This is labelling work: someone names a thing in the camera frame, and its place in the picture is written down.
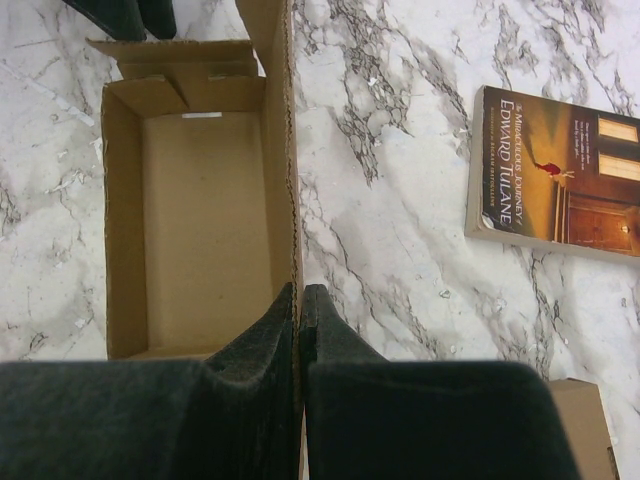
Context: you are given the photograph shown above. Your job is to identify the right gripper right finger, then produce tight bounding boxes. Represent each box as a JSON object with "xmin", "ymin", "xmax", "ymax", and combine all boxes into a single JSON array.
[{"xmin": 300, "ymin": 284, "xmax": 395, "ymax": 479}]

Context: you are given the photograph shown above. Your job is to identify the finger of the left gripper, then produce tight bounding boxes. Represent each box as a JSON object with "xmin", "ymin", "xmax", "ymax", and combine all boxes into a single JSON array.
[
  {"xmin": 64, "ymin": 0, "xmax": 146, "ymax": 41},
  {"xmin": 138, "ymin": 0, "xmax": 176, "ymax": 40}
]

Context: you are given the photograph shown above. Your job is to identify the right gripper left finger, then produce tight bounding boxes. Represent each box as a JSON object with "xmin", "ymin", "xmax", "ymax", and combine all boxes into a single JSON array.
[{"xmin": 204, "ymin": 283, "xmax": 300, "ymax": 479}]

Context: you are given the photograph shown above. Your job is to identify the folded brown cardboard box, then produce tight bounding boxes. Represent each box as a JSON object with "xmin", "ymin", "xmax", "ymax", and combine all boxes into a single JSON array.
[{"xmin": 548, "ymin": 378, "xmax": 620, "ymax": 480}]

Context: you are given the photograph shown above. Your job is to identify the dark paperback book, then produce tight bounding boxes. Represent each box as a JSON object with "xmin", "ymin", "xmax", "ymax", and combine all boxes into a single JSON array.
[{"xmin": 465, "ymin": 86, "xmax": 639, "ymax": 266}]

